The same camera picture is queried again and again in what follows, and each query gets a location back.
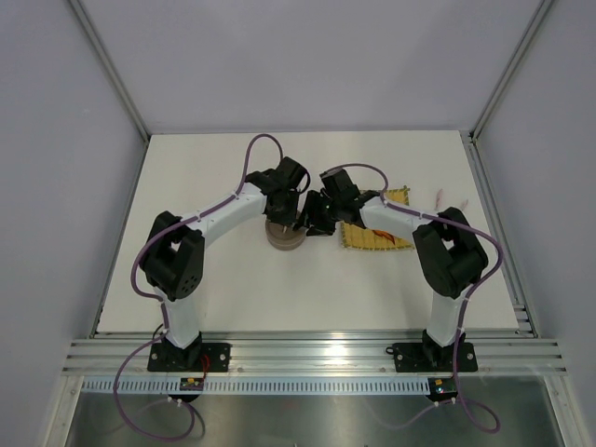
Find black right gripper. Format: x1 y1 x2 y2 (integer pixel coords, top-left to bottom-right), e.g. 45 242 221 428
293 189 343 237

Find round brown lunch box lid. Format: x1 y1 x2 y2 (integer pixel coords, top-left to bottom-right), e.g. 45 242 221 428
264 220 305 236

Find round metal lunch box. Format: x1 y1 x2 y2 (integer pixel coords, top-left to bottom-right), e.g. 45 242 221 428
266 233 305 251

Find metal tongs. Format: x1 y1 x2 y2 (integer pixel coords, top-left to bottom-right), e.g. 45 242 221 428
434 188 469 211

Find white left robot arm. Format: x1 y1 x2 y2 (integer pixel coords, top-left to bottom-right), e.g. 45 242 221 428
131 167 310 371

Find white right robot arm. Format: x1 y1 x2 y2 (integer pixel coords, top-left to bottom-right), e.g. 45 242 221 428
294 189 488 369

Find yellow bamboo mat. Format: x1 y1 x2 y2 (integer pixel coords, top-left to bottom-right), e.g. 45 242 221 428
338 185 415 253

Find orange pumpkin slice toy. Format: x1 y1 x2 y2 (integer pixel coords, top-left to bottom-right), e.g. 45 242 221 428
372 230 395 244

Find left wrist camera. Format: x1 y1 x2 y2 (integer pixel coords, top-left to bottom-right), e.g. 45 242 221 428
274 156 310 189

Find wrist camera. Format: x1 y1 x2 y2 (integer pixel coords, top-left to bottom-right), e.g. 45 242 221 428
319 169 359 202
274 156 310 189

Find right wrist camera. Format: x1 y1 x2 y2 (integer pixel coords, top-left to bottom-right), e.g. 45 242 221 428
319 169 359 202

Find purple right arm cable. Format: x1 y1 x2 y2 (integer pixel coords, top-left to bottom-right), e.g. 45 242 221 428
325 162 504 434

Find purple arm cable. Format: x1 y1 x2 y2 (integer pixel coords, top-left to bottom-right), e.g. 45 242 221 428
325 162 504 434
113 133 285 441

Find aluminium mounting rail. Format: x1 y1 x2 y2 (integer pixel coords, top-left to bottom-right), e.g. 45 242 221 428
61 331 567 376

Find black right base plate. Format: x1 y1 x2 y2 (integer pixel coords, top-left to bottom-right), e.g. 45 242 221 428
386 342 479 373

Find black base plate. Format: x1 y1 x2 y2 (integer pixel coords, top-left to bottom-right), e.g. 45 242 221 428
386 342 479 373
147 342 232 373

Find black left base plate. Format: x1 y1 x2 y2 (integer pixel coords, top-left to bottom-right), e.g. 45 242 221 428
147 342 232 373

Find left aluminium frame post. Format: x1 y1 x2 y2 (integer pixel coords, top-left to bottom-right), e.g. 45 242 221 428
65 0 151 147

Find aluminium frame post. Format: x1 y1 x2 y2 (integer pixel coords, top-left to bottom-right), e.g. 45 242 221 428
65 0 151 147
469 0 558 144

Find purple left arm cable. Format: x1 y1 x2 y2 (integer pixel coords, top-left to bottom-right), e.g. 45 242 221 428
113 133 285 441

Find white slotted cable duct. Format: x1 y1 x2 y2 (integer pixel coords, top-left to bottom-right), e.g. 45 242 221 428
81 375 432 396

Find right aluminium frame post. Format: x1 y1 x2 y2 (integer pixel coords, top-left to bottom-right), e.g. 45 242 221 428
469 0 558 144

